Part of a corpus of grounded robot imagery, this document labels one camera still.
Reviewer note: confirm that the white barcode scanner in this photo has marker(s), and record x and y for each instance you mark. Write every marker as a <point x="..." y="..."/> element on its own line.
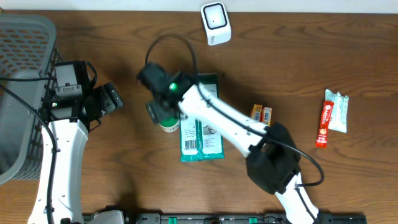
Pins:
<point x="216" y="23"/>

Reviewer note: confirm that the orange tissue pack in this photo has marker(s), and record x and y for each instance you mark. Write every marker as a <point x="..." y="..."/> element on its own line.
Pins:
<point x="256" y="112"/>
<point x="266" y="114"/>

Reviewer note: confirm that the mint green wipes pack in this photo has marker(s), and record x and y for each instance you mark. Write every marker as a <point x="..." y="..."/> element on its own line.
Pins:
<point x="338" y="121"/>

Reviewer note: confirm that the green-lidded small jar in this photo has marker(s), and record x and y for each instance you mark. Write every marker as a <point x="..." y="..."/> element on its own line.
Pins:
<point x="170" y="125"/>

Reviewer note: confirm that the grey plastic mesh basket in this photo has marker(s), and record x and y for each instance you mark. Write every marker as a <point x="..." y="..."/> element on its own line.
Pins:
<point x="28" y="55"/>

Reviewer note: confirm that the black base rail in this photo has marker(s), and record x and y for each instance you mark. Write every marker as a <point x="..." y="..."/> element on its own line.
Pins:
<point x="268" y="218"/>

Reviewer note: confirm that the green 3M adhesive package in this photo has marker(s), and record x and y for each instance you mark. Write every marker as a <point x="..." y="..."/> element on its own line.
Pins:
<point x="198" y="141"/>

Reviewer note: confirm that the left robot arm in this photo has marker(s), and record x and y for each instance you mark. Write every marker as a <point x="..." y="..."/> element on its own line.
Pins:
<point x="66" y="118"/>

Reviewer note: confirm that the red adhesive tube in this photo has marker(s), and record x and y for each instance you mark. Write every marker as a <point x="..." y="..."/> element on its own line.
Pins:
<point x="321" y="140"/>

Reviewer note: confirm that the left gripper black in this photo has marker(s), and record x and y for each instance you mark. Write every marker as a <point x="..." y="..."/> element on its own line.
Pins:
<point x="111" y="100"/>

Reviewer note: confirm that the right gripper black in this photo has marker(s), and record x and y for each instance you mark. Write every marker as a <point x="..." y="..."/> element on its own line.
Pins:
<point x="157" y="112"/>

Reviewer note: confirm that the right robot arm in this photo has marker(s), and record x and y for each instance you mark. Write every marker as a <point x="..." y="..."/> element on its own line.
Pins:
<point x="271" y="157"/>

